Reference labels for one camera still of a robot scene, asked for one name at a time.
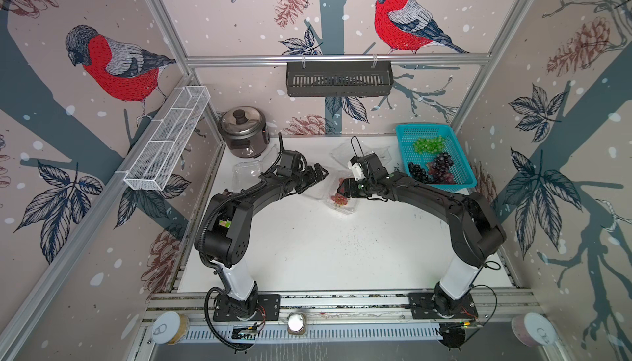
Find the green grape bunch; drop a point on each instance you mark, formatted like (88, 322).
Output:
(433, 145)

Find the red grape bunch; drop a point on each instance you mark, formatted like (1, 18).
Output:
(337, 198)

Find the silver rice cooker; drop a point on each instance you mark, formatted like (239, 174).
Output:
(244, 130)

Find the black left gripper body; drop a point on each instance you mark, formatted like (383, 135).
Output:
(297, 178)

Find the small round silver light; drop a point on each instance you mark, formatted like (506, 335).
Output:
(297, 324)

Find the white tape roll right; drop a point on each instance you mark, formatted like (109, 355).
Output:
(533, 329)

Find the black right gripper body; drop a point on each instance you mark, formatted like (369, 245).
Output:
(369, 183)

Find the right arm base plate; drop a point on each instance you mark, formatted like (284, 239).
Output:
(431, 306)

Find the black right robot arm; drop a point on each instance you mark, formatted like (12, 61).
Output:
(475, 231)

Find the black hanging wire basket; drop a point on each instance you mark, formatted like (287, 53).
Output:
(339, 79)

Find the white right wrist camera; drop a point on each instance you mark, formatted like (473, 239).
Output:
(356, 168)

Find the dark purple grape bunch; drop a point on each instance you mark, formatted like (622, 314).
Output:
(440, 169)

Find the teal plastic basket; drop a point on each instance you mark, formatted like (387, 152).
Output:
(408, 133)

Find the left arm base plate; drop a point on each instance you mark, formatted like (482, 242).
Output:
(255, 308)

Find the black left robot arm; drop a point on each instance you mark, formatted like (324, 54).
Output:
(223, 237)

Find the white wire mesh shelf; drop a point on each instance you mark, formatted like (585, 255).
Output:
(154, 166)

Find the clear clamshell container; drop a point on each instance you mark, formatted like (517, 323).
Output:
(326, 193)
(347, 150)
(246, 174)

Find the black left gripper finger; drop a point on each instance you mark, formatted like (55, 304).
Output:
(315, 171)
(310, 182)

